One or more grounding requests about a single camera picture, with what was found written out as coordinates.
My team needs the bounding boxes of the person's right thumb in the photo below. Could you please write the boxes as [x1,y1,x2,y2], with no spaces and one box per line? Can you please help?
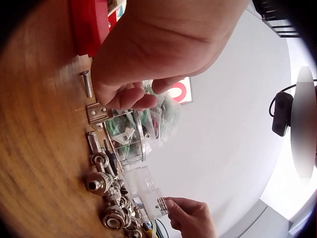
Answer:
[165,197,198,215]

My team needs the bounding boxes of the person's left hand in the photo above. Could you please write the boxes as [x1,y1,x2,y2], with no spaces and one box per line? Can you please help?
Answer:
[90,0,248,112]

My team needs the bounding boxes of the black wire rack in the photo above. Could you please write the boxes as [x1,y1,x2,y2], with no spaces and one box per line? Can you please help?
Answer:
[252,0,300,38]

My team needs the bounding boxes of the pile of metal connectors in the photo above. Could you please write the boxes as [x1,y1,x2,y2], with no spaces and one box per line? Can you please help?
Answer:
[85,152,149,238]

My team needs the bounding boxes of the clear plastic box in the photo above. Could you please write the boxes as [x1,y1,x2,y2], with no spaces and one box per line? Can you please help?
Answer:
[123,166,171,220]

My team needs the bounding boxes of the person's left thumb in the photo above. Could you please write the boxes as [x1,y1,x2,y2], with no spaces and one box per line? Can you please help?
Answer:
[152,76,185,94]

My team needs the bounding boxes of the silver metal bracket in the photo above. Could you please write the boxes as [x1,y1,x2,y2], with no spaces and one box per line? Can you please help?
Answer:
[85,102,113,125]

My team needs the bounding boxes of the red and white card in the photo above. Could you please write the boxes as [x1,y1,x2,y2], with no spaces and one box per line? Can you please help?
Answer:
[170,77,193,105]

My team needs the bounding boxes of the silver flat-head screw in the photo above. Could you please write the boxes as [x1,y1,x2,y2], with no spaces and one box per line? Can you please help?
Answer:
[80,70,93,98]

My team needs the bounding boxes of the person's left fingers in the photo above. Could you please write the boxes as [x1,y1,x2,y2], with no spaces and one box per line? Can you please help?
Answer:
[94,82,159,112]

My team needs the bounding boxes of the person's right hand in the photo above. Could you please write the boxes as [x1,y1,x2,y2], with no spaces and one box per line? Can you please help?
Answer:
[166,197,217,238]

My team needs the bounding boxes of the clear bag of components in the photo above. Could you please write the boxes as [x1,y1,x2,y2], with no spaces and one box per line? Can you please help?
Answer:
[142,80,182,149]

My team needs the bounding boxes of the clear round container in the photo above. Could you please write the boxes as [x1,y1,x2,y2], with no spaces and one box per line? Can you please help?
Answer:
[103,110,147,167]

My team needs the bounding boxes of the silver anchor bolt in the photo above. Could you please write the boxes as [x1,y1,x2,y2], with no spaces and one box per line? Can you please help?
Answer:
[86,131,101,153]

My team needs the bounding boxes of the person's right fingers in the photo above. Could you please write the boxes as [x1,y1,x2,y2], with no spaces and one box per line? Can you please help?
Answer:
[169,213,189,231]

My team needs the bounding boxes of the red plastic box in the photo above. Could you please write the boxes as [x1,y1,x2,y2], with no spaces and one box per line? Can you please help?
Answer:
[69,0,117,58]

